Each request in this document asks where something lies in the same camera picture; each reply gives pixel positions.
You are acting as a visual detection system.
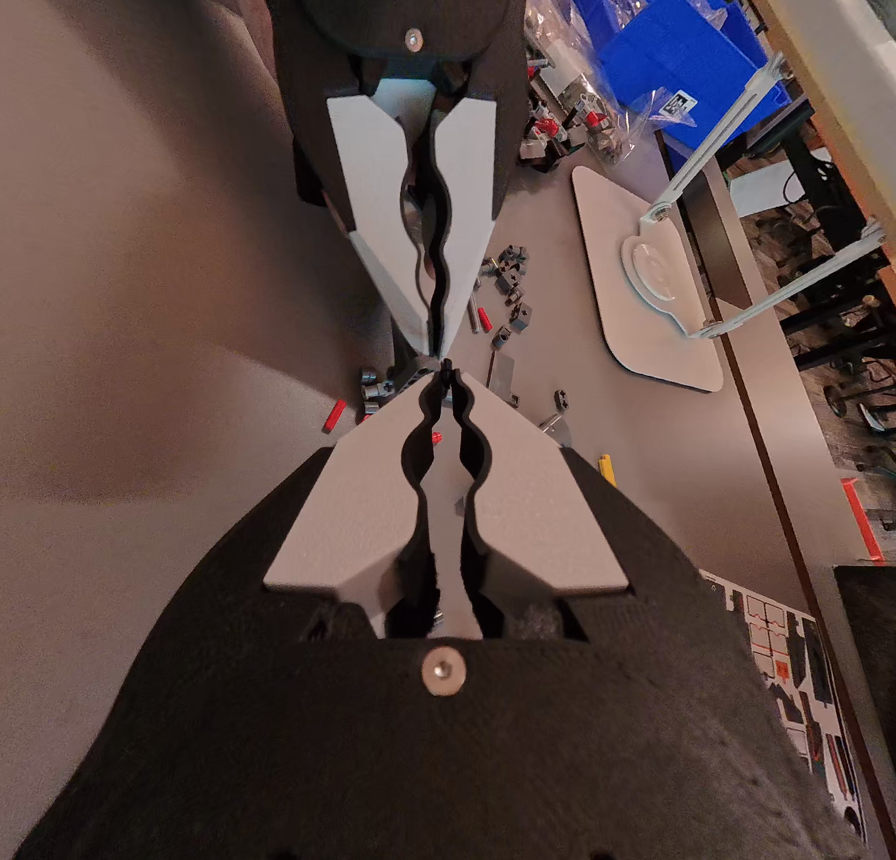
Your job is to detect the dark cardboard set box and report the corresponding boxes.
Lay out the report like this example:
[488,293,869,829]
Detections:
[832,564,896,860]

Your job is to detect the black office chair base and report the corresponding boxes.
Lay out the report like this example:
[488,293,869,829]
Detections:
[821,354,896,442]

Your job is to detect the blue storage bins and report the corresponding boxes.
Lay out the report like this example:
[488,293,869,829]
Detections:
[597,0,793,155]

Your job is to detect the plastic bag of lego parts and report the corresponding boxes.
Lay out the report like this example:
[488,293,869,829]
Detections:
[521,0,695,169]

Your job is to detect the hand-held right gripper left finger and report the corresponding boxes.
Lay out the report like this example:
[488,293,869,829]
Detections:
[265,375,438,638]

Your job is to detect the pile of dark grey lego connectors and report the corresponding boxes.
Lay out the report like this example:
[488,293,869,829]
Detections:
[479,244,533,350]

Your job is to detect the red storage bin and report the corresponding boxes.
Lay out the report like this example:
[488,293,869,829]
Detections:
[839,478,887,565]

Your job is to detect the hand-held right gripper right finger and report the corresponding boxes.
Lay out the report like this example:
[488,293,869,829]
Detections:
[451,374,630,638]

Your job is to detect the sticker sheet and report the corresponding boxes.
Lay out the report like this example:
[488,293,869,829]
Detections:
[700,569,870,848]

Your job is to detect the flat grey lego tile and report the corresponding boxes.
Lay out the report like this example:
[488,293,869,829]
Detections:
[488,352,521,408]

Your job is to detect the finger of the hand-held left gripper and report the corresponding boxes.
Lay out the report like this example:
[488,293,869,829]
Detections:
[427,97,500,357]
[327,95,433,357]

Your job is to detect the partly built lego car model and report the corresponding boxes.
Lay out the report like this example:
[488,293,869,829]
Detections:
[518,69,583,175]

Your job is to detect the long grey lego panel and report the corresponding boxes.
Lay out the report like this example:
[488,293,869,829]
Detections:
[453,412,572,515]

